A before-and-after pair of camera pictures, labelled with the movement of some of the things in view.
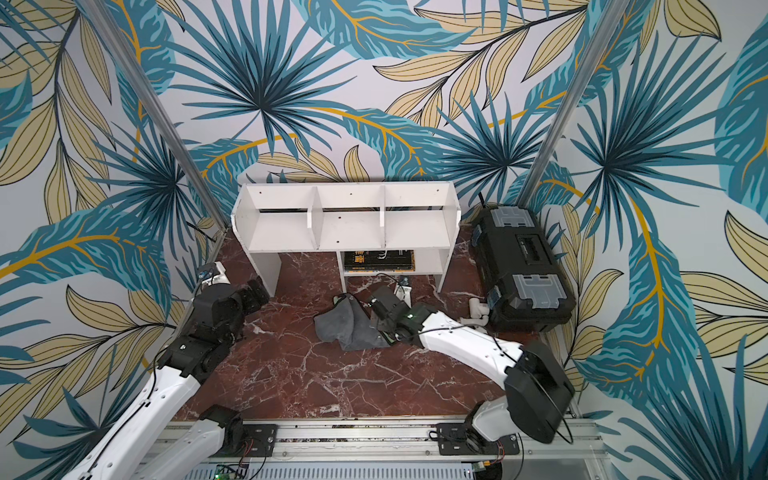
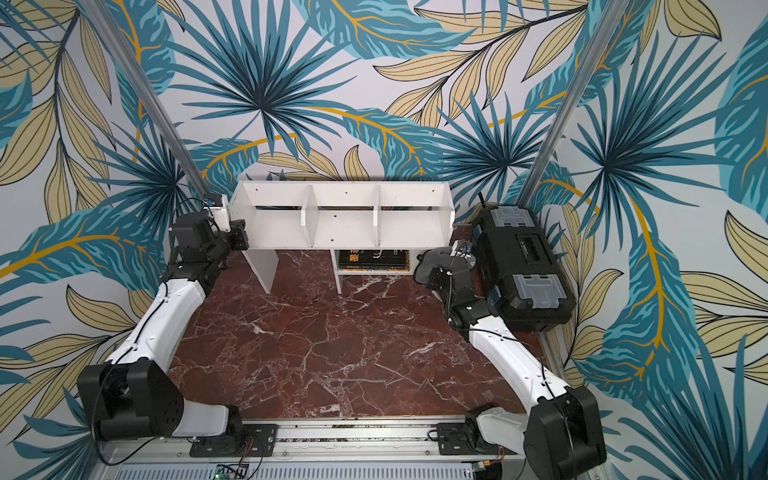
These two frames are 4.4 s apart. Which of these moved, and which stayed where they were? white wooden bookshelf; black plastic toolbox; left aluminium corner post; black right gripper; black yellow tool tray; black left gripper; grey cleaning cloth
Moved: grey cleaning cloth; black right gripper; black left gripper
Stayed: left aluminium corner post; black plastic toolbox; black yellow tool tray; white wooden bookshelf
